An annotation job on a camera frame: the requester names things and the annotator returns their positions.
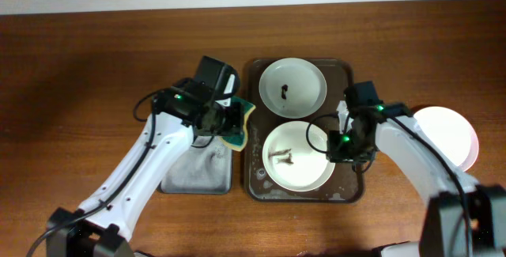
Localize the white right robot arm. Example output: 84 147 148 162
327 101 505 257

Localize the brown serving tray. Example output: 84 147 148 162
244 58 364 204

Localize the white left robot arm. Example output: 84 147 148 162
40 78 244 256

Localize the green yellow sponge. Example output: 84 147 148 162
219 96 256 152

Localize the cream white plate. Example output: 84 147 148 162
262 121 334 192

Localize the pale green plate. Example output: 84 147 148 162
259 58 327 119

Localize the small black sponge tray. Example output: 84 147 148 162
157 137 232 195

